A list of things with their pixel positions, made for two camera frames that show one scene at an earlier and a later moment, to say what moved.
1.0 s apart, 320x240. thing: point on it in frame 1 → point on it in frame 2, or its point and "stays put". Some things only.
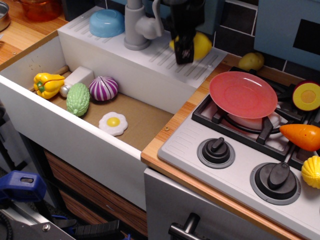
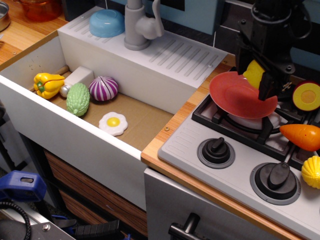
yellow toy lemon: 202,45 → 253,73
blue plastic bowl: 106,23 stays put
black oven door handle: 177,231 stays put
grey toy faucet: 140,28 stays put
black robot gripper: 187,16 → 266,38
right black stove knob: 273,183 stays put
